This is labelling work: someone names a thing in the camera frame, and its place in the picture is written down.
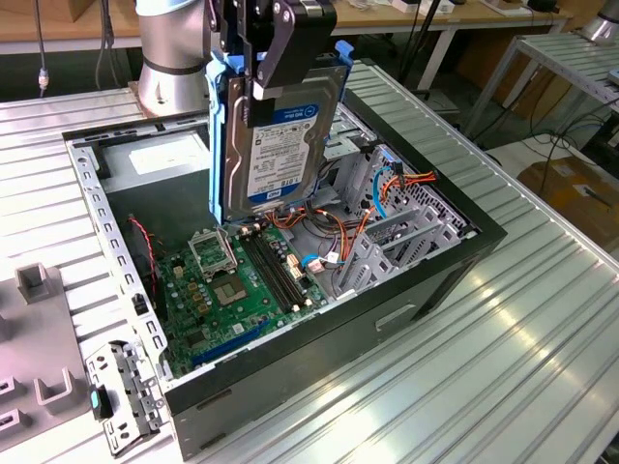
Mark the black latch blue button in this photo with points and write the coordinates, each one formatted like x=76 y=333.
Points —
x=99 y=401

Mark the grey metal disk bay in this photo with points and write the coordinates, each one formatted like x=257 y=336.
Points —
x=367 y=256

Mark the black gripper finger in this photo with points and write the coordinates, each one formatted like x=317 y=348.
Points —
x=217 y=24
x=300 y=38

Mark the white board connector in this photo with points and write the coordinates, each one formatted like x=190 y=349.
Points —
x=295 y=268

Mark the grey optical drive cage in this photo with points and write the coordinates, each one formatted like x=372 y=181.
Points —
x=350 y=128

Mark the green motherboard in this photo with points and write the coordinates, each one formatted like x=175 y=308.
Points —
x=251 y=319

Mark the black case fan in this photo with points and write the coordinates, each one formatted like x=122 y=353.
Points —
x=142 y=261

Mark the grey slot cover bracket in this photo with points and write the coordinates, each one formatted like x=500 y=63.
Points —
x=130 y=386

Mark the black stand pole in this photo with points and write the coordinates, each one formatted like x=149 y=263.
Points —
x=426 y=24

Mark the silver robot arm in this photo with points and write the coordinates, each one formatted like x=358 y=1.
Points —
x=602 y=26
x=169 y=82

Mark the blue expansion slot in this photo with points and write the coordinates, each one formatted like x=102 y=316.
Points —
x=227 y=345

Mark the grey parts rack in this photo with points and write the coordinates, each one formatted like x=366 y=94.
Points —
x=34 y=338

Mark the large cardboard box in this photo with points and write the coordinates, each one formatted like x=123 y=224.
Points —
x=570 y=203

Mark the hard disk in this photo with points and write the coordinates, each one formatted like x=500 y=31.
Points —
x=285 y=164

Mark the black open PC case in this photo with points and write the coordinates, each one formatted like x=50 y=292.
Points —
x=290 y=386

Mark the black RAM slot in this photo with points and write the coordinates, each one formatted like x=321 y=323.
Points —
x=268 y=273
x=281 y=268

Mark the grey power supply unit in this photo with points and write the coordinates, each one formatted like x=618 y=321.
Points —
x=155 y=203

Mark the small black case clip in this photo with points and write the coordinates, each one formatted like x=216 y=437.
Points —
x=139 y=304

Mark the CPU socket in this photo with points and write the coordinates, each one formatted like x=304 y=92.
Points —
x=229 y=291

